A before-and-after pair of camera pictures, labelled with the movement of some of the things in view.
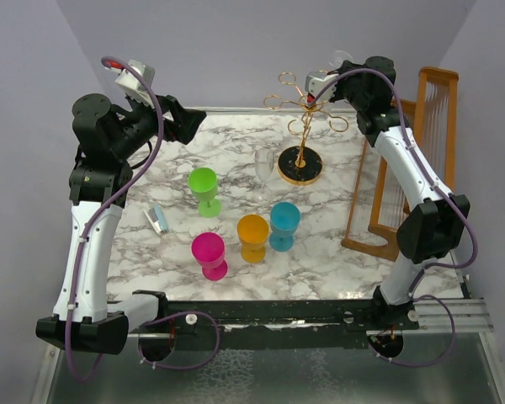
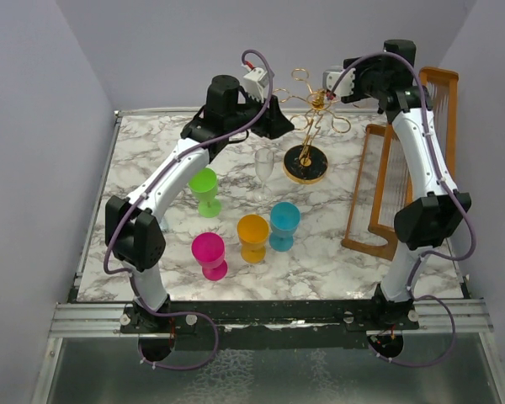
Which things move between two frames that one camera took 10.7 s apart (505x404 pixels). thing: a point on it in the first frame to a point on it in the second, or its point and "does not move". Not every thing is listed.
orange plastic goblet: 252,231 does not move
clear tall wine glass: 263,158 does not move
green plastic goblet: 203,183 does not move
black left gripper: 185,120 to 270,128
